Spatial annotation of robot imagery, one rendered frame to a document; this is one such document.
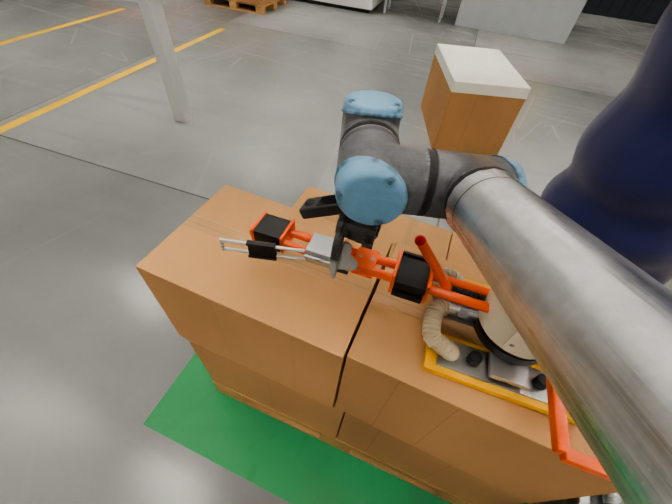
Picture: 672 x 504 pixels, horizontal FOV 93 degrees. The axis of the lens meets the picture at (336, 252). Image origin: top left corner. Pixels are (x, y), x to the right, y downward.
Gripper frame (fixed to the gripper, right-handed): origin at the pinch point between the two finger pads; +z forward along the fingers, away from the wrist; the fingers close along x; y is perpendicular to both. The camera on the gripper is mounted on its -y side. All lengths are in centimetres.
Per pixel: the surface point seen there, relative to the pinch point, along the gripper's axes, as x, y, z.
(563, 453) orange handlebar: -25, 46, -1
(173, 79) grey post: 189, -220, 68
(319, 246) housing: -0.6, -5.3, -1.1
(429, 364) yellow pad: -12.9, 26.4, 11.2
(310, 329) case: -14.1, -1.6, 13.2
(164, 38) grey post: 192, -220, 37
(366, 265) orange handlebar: -1.6, 6.6, -1.1
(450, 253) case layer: 66, 36, 53
